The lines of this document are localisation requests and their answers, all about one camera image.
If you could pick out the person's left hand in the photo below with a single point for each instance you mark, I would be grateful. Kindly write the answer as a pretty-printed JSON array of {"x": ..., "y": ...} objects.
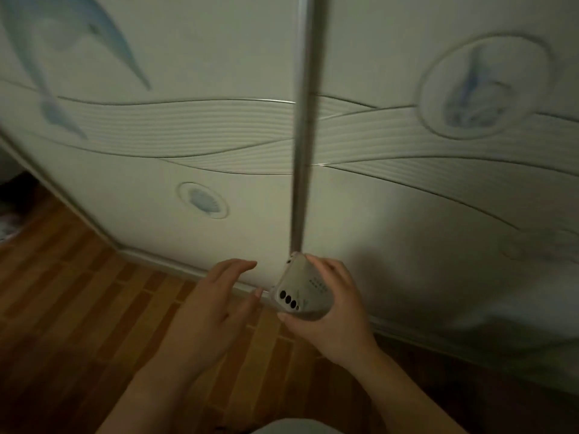
[{"x": 199, "y": 325}]

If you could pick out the person's right hand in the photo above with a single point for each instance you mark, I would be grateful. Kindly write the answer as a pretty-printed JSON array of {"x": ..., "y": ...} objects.
[{"x": 343, "y": 325}]

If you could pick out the person's left thumb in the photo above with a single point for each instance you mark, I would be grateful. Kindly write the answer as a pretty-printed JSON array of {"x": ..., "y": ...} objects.
[{"x": 248, "y": 307}]

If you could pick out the person's right thumb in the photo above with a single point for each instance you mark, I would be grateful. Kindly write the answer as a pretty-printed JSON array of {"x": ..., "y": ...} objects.
[{"x": 294, "y": 324}]

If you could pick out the white smartphone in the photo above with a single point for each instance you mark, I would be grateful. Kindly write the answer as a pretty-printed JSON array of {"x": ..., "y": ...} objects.
[{"x": 301, "y": 291}]

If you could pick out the person's left forearm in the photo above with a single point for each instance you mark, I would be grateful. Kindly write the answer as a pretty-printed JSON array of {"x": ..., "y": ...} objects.
[{"x": 144, "y": 402}]

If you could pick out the person's right forearm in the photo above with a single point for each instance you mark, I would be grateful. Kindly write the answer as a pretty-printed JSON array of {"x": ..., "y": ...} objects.
[{"x": 402, "y": 397}]

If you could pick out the person's light clothing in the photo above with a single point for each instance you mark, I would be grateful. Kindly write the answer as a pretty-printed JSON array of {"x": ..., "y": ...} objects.
[{"x": 296, "y": 427}]

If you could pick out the white dolphin print wardrobe door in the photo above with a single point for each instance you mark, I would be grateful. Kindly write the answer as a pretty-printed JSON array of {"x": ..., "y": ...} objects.
[{"x": 181, "y": 144}]

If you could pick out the metal wardrobe door edge strip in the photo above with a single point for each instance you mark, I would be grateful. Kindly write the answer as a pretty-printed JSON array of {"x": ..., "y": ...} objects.
[{"x": 305, "y": 131}]

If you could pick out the white wave relief wardrobe door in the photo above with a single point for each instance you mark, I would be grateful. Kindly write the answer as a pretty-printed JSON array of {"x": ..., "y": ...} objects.
[{"x": 443, "y": 185}]

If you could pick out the wardrobe floor track rail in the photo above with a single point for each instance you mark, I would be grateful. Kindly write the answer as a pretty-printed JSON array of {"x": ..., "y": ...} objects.
[{"x": 452, "y": 348}]

